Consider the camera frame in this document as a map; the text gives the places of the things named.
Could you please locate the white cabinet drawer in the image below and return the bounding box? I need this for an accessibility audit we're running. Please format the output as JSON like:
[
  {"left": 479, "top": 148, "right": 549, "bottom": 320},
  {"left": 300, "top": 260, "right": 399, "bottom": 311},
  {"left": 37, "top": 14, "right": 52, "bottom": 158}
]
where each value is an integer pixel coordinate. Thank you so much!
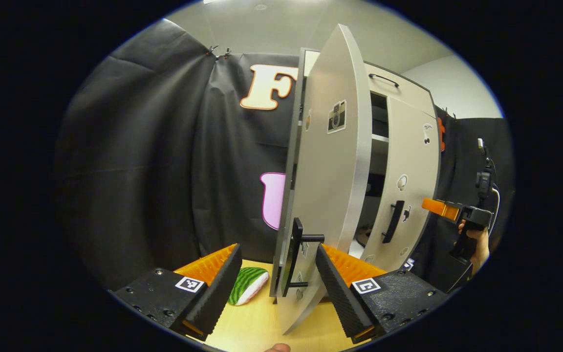
[{"left": 299, "top": 48, "right": 437, "bottom": 118}]

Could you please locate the watermelon slice plush toy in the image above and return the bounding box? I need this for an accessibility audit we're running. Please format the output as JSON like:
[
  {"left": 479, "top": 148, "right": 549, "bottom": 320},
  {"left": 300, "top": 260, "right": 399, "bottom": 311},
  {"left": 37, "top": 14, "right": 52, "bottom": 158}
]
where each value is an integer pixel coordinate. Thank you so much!
[{"left": 227, "top": 267, "right": 270, "bottom": 307}]

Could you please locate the cabinet door with calendar sticker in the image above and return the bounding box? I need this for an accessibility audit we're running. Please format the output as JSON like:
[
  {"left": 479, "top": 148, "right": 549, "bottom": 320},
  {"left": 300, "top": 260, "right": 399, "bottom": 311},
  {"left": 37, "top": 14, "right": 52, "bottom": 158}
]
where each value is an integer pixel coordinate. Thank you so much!
[{"left": 360, "top": 95, "right": 441, "bottom": 272}]

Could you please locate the white shoe cabinet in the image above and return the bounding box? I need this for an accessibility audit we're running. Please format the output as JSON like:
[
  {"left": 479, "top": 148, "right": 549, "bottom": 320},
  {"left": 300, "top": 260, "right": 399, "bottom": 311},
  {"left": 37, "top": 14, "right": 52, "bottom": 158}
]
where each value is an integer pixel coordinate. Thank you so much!
[{"left": 284, "top": 47, "right": 438, "bottom": 260}]

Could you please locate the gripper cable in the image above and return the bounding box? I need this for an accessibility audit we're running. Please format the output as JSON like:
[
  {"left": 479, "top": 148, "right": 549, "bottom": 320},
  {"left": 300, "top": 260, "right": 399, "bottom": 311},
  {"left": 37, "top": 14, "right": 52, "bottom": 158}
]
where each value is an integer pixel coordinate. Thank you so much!
[{"left": 487, "top": 156, "right": 503, "bottom": 238}]

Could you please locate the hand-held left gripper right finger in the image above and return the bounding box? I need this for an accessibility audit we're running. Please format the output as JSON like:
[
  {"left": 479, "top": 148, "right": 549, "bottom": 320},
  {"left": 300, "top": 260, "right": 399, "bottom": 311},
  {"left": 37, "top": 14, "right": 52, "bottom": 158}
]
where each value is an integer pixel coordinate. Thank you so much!
[{"left": 315, "top": 243, "right": 451, "bottom": 344}]

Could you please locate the cabinet door with camera sticker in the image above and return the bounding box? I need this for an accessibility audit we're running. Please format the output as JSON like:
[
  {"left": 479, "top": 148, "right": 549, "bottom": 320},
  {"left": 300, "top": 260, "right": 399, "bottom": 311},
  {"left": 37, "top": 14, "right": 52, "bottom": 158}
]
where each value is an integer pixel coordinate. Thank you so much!
[{"left": 269, "top": 23, "right": 374, "bottom": 335}]

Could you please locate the black drawer handle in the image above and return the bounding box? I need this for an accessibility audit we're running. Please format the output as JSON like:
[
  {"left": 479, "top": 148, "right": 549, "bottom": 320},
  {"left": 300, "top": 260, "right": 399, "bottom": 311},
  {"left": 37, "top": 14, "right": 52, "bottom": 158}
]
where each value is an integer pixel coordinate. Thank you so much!
[{"left": 368, "top": 73, "right": 400, "bottom": 89}]

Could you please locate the black backdrop cloth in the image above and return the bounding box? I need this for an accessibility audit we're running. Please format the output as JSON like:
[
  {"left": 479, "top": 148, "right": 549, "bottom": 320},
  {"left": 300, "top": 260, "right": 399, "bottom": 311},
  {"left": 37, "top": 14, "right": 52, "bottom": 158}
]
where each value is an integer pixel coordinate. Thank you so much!
[{"left": 54, "top": 19, "right": 516, "bottom": 294}]

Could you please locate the black door handle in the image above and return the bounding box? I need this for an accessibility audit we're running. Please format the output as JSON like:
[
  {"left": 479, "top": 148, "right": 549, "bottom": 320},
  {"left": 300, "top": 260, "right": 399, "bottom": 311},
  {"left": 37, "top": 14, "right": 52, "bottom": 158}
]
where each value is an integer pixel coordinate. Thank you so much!
[
  {"left": 382, "top": 200, "right": 406, "bottom": 244},
  {"left": 281, "top": 218, "right": 325, "bottom": 298}
]

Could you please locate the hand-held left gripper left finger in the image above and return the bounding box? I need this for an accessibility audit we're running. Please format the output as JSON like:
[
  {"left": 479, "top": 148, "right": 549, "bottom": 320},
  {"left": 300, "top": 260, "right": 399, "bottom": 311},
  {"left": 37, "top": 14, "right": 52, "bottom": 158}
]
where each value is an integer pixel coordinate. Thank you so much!
[{"left": 110, "top": 243, "right": 243, "bottom": 342}]

